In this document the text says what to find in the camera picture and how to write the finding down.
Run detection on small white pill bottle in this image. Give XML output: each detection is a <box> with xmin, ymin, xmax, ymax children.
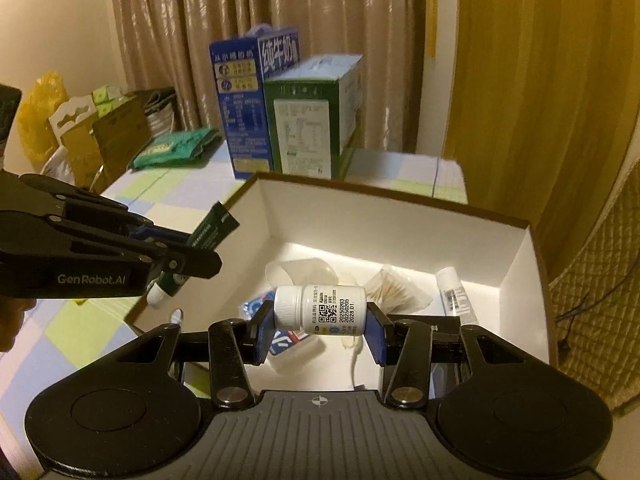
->
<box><xmin>273</xmin><ymin>284</ymin><xmax>369</xmax><ymax>337</ymax></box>

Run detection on clear plastic cup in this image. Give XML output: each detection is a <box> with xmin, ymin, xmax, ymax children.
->
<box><xmin>264</xmin><ymin>258</ymin><xmax>338</xmax><ymax>293</ymax></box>

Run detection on white hang-tab card insert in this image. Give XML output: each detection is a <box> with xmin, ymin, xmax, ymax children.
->
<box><xmin>47</xmin><ymin>94</ymin><xmax>98</xmax><ymax>141</ymax></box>

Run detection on large brown cardboard box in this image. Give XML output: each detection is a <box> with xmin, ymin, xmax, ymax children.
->
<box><xmin>92</xmin><ymin>97</ymin><xmax>153</xmax><ymax>181</ymax></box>

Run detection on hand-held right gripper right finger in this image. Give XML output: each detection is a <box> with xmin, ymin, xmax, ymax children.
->
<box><xmin>365</xmin><ymin>301</ymin><xmax>521</xmax><ymax>409</ymax></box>

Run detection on yellow plastic bag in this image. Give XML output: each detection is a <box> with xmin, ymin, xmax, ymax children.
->
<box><xmin>17</xmin><ymin>71</ymin><xmax>68</xmax><ymax>163</ymax></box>

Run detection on blue milk carton box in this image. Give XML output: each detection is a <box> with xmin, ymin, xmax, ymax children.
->
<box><xmin>209</xmin><ymin>24</ymin><xmax>303</xmax><ymax>180</ymax></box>

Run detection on white plastic bag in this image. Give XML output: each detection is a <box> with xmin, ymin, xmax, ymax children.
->
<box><xmin>40</xmin><ymin>145</ymin><xmax>76</xmax><ymax>181</ymax></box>

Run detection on white barcode tube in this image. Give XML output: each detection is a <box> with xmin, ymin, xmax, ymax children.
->
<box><xmin>434</xmin><ymin>266</ymin><xmax>478</xmax><ymax>323</ymax></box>

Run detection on black cable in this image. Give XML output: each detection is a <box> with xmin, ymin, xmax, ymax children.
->
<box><xmin>555</xmin><ymin>275</ymin><xmax>631</xmax><ymax>361</ymax></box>

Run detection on brown cardboard box white inside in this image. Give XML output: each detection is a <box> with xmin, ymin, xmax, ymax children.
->
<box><xmin>122</xmin><ymin>171</ymin><xmax>560</xmax><ymax>396</ymax></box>

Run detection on beige curtain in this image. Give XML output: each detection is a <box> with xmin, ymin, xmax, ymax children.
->
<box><xmin>109</xmin><ymin>0</ymin><xmax>426</xmax><ymax>156</ymax></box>

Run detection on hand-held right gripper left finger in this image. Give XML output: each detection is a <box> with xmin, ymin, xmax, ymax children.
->
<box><xmin>117</xmin><ymin>305</ymin><xmax>277</xmax><ymax>409</ymax></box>

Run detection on green and white small boxes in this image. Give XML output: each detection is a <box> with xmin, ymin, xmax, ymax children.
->
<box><xmin>91</xmin><ymin>85</ymin><xmax>126</xmax><ymax>116</ymax></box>

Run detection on checked pastel cloth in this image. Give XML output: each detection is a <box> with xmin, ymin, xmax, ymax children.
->
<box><xmin>0</xmin><ymin>147</ymin><xmax>471</xmax><ymax>461</ymax></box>

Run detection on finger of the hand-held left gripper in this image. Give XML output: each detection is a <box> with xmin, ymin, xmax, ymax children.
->
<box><xmin>20</xmin><ymin>174</ymin><xmax>193</xmax><ymax>246</ymax></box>
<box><xmin>47</xmin><ymin>214</ymin><xmax>223</xmax><ymax>280</ymax></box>

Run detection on yellow curtain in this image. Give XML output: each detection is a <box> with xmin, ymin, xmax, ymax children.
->
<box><xmin>415</xmin><ymin>0</ymin><xmax>640</xmax><ymax>281</ymax></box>

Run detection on green wipes packet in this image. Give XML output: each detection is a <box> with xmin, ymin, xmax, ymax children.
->
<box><xmin>131</xmin><ymin>128</ymin><xmax>222</xmax><ymax>170</ymax></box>

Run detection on person's left hand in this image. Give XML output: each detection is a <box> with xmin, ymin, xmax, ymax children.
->
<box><xmin>0</xmin><ymin>297</ymin><xmax>37</xmax><ymax>353</ymax></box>

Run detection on small yellowish cardboard box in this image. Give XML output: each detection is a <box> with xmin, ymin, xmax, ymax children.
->
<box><xmin>62</xmin><ymin>125</ymin><xmax>108</xmax><ymax>186</ymax></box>

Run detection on green carton box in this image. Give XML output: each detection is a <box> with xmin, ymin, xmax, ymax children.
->
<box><xmin>263</xmin><ymin>52</ymin><xmax>365</xmax><ymax>179</ymax></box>

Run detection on quilted beige fabric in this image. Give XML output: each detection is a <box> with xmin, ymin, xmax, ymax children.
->
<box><xmin>547</xmin><ymin>160</ymin><xmax>640</xmax><ymax>416</ymax></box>

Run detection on striped paper bags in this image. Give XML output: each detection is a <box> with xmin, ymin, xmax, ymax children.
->
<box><xmin>132</xmin><ymin>87</ymin><xmax>178</xmax><ymax>136</ymax></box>

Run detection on blue and red packet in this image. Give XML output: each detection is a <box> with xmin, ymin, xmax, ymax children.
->
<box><xmin>242</xmin><ymin>297</ymin><xmax>321</xmax><ymax>358</ymax></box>

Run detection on green and white tube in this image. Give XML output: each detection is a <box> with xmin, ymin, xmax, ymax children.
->
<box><xmin>146</xmin><ymin>272</ymin><xmax>188</xmax><ymax>309</ymax></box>

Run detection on cotton swab bag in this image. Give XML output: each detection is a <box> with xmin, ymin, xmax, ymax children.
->
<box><xmin>362</xmin><ymin>266</ymin><xmax>433</xmax><ymax>316</ymax></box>

